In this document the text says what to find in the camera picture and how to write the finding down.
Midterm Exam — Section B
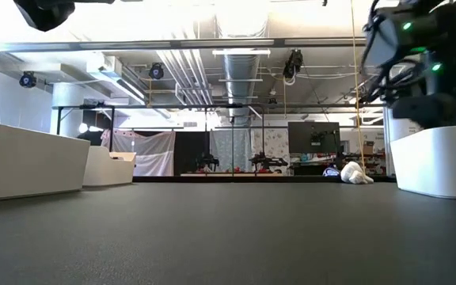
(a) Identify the yellow hanging rope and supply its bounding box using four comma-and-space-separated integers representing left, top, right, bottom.
349, 0, 367, 171

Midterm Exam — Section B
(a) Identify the floral hanging cloth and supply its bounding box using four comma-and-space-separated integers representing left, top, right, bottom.
250, 127, 291, 163

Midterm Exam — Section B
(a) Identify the large white garlic bulb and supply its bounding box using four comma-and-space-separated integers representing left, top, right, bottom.
340, 161, 375, 185

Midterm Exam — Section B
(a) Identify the black hanging ceiling device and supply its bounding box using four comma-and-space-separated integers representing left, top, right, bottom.
282, 48, 305, 86

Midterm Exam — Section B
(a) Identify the silver overhead frame beam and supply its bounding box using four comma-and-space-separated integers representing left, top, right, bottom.
0, 35, 371, 55

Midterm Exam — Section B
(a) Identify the silver ventilation duct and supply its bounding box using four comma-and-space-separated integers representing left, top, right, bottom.
218, 49, 264, 127

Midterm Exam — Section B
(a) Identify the white plastic bin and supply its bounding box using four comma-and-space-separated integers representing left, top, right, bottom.
389, 124, 456, 200
82, 145, 138, 188
0, 121, 91, 203

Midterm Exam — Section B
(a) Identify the white hanging cloth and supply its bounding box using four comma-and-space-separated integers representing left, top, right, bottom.
101, 129, 177, 177

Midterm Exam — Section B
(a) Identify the black monitor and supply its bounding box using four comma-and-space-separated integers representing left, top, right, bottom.
287, 121, 342, 155

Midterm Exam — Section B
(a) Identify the blue and white object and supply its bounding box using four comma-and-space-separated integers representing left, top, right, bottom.
322, 165, 344, 178

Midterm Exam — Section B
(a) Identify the grey patterned hanging cloth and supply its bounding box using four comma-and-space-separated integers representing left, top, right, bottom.
210, 129, 252, 163

